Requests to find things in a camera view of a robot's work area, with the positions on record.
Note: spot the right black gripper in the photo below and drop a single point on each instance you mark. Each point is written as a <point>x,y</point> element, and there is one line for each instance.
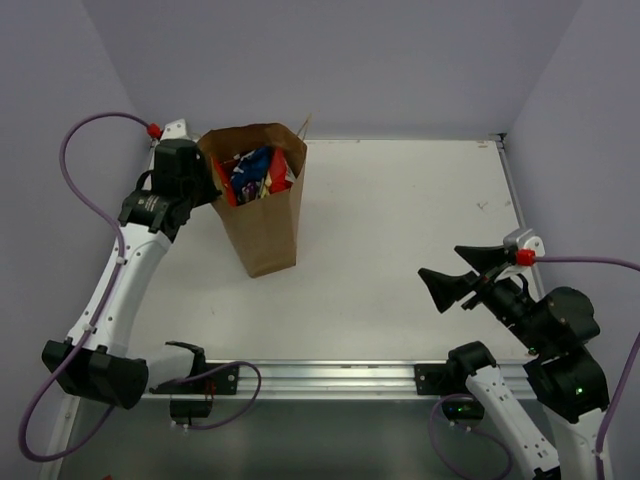
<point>447,288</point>

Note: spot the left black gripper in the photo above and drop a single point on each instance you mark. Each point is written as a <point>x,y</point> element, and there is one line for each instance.
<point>201,185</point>

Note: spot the brown chocolate bar wrapper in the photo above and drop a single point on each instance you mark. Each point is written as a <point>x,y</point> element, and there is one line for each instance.
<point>251,191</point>

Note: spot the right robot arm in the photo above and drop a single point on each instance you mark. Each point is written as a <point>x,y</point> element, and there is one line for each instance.
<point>565,378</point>

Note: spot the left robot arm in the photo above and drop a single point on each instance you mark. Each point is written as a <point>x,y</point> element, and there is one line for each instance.
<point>93,361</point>

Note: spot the yellow chip bag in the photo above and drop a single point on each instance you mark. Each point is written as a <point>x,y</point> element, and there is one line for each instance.
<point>223,180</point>

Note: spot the blue snack bag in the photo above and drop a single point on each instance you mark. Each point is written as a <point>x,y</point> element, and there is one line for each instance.
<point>252,167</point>

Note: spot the red chip bag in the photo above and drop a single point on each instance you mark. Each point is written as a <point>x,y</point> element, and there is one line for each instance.
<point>279,176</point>

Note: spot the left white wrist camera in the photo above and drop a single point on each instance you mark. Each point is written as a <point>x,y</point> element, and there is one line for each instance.
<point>176,130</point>

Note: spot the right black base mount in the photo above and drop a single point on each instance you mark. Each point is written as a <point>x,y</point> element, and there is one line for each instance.
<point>432,379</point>

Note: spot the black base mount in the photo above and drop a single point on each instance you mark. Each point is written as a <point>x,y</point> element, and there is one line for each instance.
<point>222,382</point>
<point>432,379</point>

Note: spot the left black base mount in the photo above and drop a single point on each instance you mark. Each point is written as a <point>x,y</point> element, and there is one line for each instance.
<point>222,382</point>

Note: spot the aluminium front rail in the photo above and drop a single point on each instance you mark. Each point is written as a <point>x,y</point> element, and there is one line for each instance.
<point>314,380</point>

